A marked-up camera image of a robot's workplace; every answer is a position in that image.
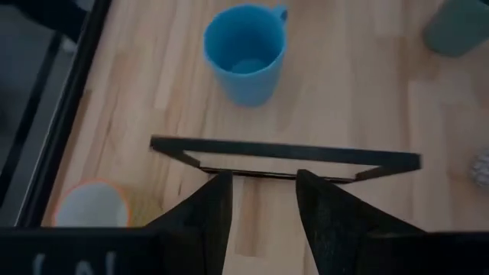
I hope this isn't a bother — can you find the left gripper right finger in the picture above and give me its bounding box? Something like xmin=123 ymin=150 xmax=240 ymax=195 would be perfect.
xmin=296 ymin=169 xmax=423 ymax=275

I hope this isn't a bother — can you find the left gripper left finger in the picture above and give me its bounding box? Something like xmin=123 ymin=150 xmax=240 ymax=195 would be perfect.
xmin=147 ymin=170 xmax=235 ymax=275

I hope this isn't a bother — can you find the orange rimmed patterned mug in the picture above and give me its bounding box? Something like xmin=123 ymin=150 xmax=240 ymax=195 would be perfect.
xmin=51 ymin=177 xmax=164 ymax=229

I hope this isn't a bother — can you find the blue mug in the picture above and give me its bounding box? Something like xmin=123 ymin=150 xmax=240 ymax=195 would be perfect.
xmin=202 ymin=2 xmax=290 ymax=108

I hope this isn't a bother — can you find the green mug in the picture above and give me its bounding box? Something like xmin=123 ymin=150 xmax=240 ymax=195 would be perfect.
xmin=422 ymin=0 xmax=489 ymax=58

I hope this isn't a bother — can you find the black aluminium table frame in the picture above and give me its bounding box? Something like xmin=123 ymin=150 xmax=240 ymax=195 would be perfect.
xmin=0 ymin=0 xmax=114 ymax=228

